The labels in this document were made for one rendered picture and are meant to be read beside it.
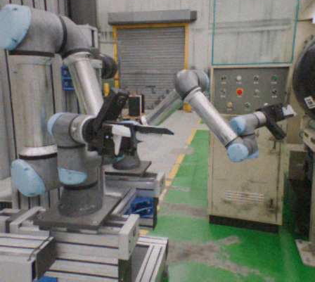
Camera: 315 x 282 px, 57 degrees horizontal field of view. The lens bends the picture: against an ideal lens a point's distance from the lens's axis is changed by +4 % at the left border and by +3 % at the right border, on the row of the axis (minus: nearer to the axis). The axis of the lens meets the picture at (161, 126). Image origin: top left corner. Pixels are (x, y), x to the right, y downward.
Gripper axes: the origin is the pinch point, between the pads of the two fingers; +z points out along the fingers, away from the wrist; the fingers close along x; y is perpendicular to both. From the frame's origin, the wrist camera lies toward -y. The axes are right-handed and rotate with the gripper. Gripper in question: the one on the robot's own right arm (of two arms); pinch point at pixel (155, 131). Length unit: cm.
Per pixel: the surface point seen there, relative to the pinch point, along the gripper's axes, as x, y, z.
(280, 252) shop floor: -161, 85, -10
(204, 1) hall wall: -834, -389, -487
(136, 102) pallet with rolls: -525, -19, -487
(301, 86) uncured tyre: -112, -22, 3
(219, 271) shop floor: -117, 91, -33
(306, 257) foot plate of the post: -163, 84, 5
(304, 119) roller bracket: -147, -6, 0
